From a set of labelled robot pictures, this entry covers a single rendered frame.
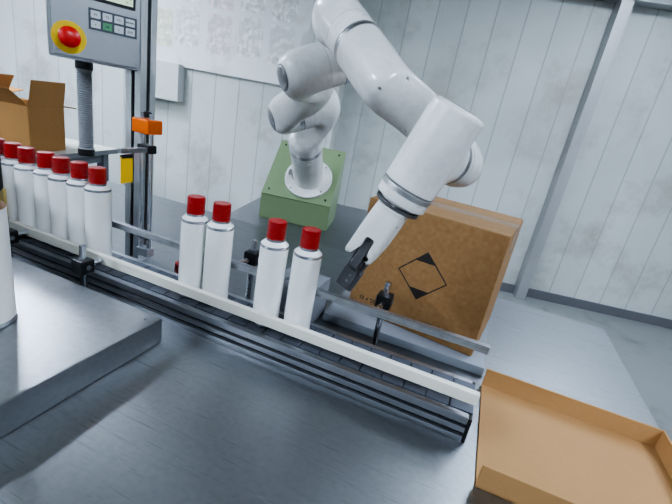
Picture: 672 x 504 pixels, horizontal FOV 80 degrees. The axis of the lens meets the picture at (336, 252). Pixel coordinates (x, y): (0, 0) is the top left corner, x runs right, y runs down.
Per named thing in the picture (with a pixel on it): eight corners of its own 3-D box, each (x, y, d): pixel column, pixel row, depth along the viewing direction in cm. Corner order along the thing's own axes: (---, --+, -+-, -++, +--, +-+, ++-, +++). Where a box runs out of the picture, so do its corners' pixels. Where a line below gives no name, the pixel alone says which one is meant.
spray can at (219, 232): (195, 300, 81) (202, 201, 74) (211, 291, 86) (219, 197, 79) (217, 308, 79) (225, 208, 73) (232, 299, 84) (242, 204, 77)
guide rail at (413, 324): (36, 201, 99) (36, 195, 98) (41, 200, 100) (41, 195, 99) (487, 355, 67) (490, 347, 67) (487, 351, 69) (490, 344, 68)
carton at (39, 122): (-63, 141, 203) (-75, 61, 191) (19, 136, 251) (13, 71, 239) (18, 157, 203) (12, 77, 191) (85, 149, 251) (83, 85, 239)
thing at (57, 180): (45, 244, 92) (39, 154, 86) (67, 239, 97) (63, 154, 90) (62, 251, 91) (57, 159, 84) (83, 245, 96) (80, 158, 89)
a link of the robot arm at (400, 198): (393, 169, 67) (384, 184, 68) (379, 173, 59) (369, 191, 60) (436, 197, 65) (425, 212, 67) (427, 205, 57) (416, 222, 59)
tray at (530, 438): (474, 486, 56) (483, 465, 55) (481, 384, 80) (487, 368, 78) (732, 599, 48) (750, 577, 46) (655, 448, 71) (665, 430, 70)
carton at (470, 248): (347, 305, 98) (369, 196, 89) (385, 279, 118) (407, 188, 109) (471, 357, 85) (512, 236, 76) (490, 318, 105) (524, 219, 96)
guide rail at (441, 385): (5, 227, 94) (4, 219, 93) (11, 226, 95) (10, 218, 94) (476, 406, 63) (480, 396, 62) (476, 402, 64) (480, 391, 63)
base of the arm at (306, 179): (280, 195, 158) (274, 165, 142) (290, 157, 167) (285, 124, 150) (327, 201, 157) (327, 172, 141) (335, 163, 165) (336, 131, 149)
